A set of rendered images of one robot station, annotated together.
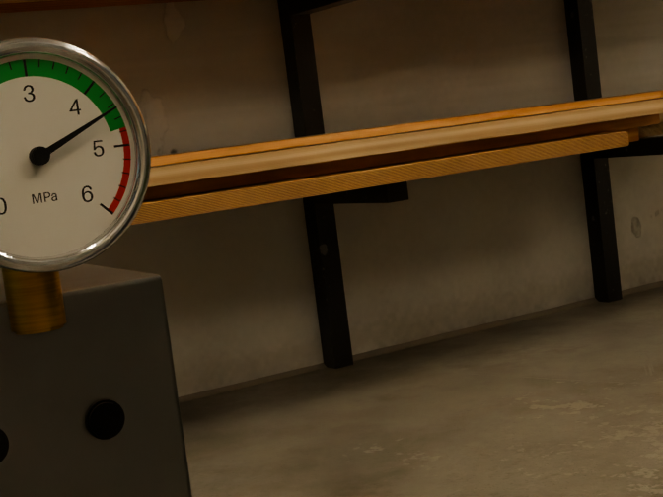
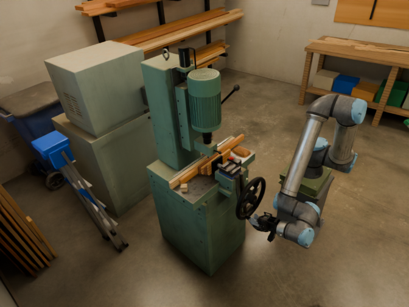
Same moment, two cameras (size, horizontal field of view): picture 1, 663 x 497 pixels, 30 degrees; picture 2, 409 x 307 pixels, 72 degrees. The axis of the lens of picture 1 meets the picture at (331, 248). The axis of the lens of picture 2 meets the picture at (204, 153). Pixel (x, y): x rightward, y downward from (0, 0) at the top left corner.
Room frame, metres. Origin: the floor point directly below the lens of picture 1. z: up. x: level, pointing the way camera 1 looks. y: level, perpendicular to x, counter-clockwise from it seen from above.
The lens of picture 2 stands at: (-0.91, 0.85, 2.06)
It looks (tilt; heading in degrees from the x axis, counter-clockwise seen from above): 37 degrees down; 343
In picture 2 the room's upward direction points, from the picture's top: 4 degrees counter-clockwise
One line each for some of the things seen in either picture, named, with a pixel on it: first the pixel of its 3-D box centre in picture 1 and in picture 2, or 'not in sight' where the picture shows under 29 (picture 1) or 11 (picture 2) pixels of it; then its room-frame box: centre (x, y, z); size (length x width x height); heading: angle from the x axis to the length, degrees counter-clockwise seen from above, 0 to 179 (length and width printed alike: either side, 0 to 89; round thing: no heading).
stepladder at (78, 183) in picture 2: not in sight; (87, 201); (0.73, 1.26, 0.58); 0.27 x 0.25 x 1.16; 121
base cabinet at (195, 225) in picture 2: not in sight; (200, 211); (0.52, 0.47, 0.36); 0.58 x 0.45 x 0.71; 27
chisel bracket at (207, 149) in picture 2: not in sight; (206, 147); (0.43, 0.42, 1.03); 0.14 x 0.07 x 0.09; 27
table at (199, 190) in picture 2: not in sight; (220, 175); (0.31, 0.37, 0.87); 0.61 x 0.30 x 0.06; 117
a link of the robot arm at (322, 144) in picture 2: not in sight; (315, 150); (0.34, -0.36, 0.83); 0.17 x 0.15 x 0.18; 35
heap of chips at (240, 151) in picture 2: not in sight; (241, 150); (0.45, 0.16, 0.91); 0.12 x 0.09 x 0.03; 27
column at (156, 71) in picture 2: not in sight; (173, 115); (0.67, 0.55, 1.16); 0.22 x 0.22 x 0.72; 27
